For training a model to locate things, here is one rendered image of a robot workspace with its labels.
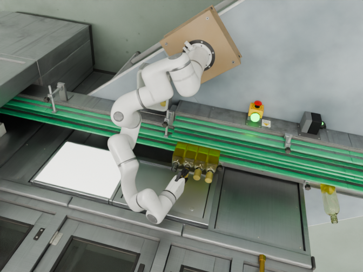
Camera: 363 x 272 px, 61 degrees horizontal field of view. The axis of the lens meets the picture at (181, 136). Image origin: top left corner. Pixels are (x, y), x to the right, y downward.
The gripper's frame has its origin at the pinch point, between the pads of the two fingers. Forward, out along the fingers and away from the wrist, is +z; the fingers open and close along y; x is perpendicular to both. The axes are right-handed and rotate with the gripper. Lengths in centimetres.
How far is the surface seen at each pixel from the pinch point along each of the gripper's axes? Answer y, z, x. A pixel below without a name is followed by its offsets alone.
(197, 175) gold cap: 0.9, 3.1, -5.6
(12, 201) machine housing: -17, -44, 67
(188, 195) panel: -13.4, 1.3, -3.1
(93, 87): -17, 59, 106
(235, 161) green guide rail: -3.7, 27.7, -16.6
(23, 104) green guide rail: 2, -3, 102
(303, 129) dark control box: 17, 46, -42
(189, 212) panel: -13.3, -7.7, -8.5
